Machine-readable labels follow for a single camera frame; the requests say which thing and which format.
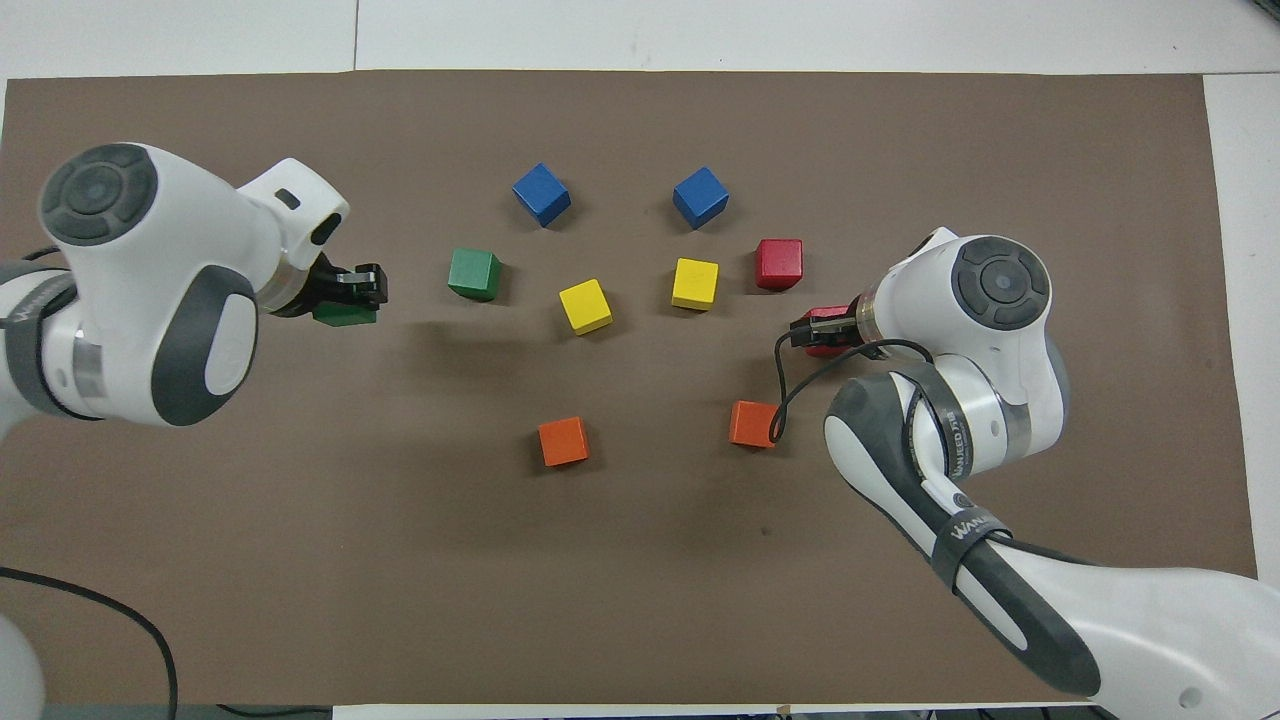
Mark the orange wooden cube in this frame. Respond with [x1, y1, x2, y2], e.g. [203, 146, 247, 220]
[729, 400, 781, 449]
[538, 416, 590, 468]

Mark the brown table mat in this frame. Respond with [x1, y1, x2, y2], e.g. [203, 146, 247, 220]
[0, 70, 1272, 707]

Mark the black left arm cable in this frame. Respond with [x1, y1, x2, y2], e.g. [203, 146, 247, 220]
[0, 566, 180, 720]

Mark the black printed wrist strap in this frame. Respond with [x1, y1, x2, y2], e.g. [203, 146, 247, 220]
[895, 358, 993, 483]

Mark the blue wooden cube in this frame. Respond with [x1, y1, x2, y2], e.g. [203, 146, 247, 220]
[512, 162, 573, 229]
[672, 165, 731, 231]

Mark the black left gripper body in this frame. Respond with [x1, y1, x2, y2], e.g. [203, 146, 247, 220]
[300, 255, 351, 314]

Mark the red wooden cube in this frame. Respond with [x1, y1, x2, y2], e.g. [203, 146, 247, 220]
[755, 238, 804, 291]
[803, 305, 854, 359]

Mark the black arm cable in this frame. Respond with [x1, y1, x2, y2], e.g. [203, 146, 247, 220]
[769, 338, 937, 447]
[0, 566, 180, 720]

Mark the yellow wooden cube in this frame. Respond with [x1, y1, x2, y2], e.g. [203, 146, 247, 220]
[671, 257, 720, 312]
[558, 278, 614, 336]

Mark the black printed forearm strap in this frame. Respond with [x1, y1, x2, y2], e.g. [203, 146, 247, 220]
[930, 507, 1014, 594]

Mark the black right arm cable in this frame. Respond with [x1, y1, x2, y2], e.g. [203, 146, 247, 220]
[769, 338, 937, 447]

